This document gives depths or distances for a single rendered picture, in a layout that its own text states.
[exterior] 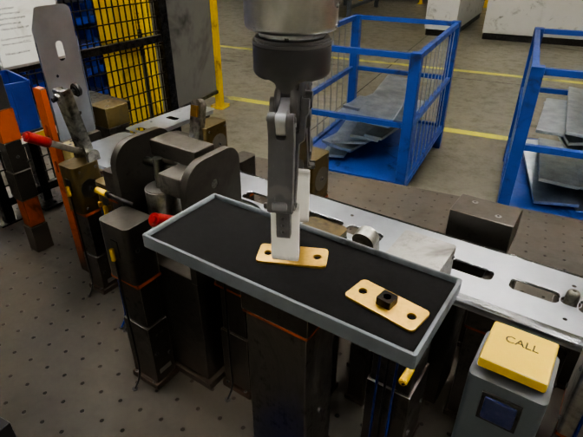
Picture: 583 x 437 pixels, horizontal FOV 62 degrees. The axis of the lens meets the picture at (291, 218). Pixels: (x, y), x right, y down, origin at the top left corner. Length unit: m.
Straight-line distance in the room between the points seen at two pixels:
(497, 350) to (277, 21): 0.36
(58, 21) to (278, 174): 1.07
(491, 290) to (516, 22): 8.00
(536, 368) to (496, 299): 0.34
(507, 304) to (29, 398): 0.91
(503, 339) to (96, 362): 0.87
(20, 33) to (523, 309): 1.51
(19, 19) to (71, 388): 1.08
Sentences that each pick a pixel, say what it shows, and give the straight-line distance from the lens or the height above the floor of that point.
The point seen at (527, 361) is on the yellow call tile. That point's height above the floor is 1.16.
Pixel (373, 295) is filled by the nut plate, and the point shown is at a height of 1.16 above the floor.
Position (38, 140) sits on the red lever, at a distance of 1.13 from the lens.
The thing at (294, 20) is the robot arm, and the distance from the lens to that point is 0.44.
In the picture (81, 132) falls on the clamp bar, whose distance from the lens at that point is 1.17.
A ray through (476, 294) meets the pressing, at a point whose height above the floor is 1.00.
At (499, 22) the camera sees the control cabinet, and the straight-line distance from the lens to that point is 8.75.
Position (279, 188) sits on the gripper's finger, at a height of 1.29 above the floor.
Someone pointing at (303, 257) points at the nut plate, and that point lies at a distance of 0.58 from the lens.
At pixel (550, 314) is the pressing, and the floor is 1.00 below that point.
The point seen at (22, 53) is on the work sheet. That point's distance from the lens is 1.73.
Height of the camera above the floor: 1.50
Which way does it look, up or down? 31 degrees down
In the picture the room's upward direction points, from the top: straight up
